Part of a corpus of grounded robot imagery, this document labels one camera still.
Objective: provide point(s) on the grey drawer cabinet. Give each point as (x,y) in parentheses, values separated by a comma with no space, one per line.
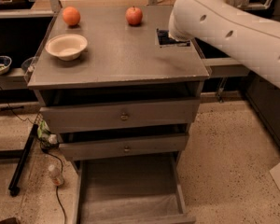
(120,64)

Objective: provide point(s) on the dark blue rxbar wrapper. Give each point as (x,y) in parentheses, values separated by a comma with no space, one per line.
(166,41)

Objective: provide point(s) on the red apple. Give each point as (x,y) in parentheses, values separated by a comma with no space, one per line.
(134,15)

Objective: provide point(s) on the black wheeled stand leg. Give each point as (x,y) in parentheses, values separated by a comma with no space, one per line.
(13,188)

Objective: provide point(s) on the blue patterned bowl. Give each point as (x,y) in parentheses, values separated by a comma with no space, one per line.
(5,63)

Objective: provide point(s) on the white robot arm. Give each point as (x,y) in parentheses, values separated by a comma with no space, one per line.
(249,39)

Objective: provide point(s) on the clear plastic bottle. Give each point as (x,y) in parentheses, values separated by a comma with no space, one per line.
(55,175)

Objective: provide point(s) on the white paper bowl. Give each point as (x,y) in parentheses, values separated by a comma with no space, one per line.
(66,47)

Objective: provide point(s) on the grey open bottom drawer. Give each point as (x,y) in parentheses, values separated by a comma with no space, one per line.
(141,189)

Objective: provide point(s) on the clear plastic cup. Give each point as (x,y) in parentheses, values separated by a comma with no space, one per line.
(29,64)

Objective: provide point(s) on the grey side shelf block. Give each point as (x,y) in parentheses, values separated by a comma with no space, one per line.
(225,67)

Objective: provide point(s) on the grey top drawer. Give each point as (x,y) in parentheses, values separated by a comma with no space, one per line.
(105,116)

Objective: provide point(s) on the green white bottle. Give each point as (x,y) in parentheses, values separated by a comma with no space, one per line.
(47,138)

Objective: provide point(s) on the grey middle drawer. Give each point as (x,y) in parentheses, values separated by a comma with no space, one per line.
(90,150)

